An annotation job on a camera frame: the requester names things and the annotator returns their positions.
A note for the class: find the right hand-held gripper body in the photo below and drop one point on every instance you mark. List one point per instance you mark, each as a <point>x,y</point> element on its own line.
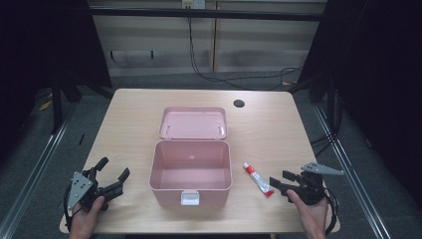
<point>310,189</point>

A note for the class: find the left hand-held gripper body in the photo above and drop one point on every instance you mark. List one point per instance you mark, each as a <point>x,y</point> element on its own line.
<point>79,190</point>

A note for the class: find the red and white tube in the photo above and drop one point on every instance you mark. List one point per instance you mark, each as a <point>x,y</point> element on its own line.
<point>258,180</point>

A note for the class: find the pink plastic storage box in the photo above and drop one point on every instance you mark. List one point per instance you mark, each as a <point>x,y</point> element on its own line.
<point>190,166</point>

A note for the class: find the person's right hand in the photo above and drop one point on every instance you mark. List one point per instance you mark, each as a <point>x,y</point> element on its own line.
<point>312,219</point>

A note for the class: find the person's left hand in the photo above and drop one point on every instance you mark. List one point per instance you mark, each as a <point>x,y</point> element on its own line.
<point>85,220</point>

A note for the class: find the black metal stand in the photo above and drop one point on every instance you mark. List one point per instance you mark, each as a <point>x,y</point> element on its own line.
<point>57,106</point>

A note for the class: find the black table grommet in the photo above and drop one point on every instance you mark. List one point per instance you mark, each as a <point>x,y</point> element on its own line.
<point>239,103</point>

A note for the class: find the black curtain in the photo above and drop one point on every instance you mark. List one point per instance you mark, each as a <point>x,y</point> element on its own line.
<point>381,83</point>
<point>40,46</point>

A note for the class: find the black horizontal metal bar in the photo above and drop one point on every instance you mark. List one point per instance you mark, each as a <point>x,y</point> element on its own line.
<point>205,14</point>

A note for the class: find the metal floor rail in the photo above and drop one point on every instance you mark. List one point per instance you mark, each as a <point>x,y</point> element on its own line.
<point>36,172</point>
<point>351,172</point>

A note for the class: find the white wall socket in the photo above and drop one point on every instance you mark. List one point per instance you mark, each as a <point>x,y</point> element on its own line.
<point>193,3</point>

